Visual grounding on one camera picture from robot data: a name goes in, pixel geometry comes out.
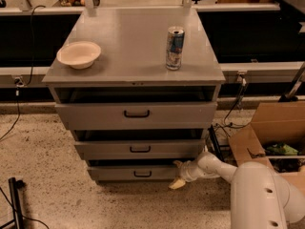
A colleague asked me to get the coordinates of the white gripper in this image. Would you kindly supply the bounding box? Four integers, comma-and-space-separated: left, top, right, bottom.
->
169, 160, 203, 190

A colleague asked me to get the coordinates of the grey bottom drawer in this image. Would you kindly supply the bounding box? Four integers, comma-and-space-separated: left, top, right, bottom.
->
88, 158, 177, 182

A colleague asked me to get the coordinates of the grey drawer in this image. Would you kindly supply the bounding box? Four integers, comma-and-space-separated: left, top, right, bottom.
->
88, 158, 177, 182
55, 86, 216, 131
73, 129, 206, 160

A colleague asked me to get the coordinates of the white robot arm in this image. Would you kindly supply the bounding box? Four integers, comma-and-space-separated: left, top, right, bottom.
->
170, 152, 305, 229

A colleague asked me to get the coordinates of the grey middle drawer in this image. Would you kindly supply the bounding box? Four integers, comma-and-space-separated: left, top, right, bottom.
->
73, 129, 206, 160

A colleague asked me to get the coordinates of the grey drawer cabinet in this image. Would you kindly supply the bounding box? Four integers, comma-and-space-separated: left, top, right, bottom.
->
42, 7, 227, 185

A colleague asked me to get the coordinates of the grey top drawer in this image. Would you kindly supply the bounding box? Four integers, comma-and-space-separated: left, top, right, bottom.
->
55, 86, 216, 131

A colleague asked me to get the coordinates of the black bar by cabinet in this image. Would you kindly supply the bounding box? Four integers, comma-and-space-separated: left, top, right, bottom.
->
208, 125, 224, 161

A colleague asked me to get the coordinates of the green bag in box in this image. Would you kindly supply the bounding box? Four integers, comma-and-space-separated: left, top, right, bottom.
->
266, 143, 298, 156

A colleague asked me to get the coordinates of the brown cardboard box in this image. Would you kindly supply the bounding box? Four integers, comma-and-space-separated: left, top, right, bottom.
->
229, 101, 305, 194

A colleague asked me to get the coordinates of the blue silver drink can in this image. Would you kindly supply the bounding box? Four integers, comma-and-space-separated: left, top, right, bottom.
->
166, 26, 185, 71

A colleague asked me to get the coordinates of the white bowl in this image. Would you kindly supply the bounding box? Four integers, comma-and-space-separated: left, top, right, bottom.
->
56, 41, 101, 70

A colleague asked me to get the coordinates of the black stand lower left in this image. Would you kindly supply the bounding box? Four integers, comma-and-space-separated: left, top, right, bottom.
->
0, 177, 25, 229

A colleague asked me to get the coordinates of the black cables right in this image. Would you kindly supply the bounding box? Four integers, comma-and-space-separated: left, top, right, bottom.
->
203, 76, 252, 164

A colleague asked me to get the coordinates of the black cable left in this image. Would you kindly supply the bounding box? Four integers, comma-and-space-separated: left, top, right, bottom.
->
0, 5, 48, 143

